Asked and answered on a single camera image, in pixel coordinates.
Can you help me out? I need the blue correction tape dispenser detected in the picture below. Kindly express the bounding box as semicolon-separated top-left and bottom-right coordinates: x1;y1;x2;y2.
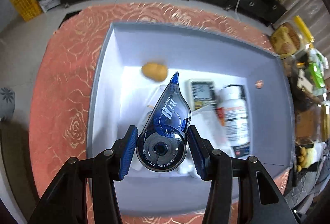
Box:
136;72;191;173

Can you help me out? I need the white supplement bottle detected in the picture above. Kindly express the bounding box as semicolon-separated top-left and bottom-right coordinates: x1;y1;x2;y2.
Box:
217;84;250;158

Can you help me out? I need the white Panasonic AC remote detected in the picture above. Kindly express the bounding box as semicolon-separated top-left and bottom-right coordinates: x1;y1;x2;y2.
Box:
186;79;217;111

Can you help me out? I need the red rose pattern tablecloth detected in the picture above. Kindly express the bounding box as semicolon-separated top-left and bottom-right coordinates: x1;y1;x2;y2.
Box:
28;2;291;224

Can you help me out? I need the small yellow potato toy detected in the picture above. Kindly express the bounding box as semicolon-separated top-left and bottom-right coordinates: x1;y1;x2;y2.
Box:
141;62;168;82

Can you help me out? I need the yellow snack jar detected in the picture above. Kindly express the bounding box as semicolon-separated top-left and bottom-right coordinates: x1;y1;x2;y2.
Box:
270;22;300;59

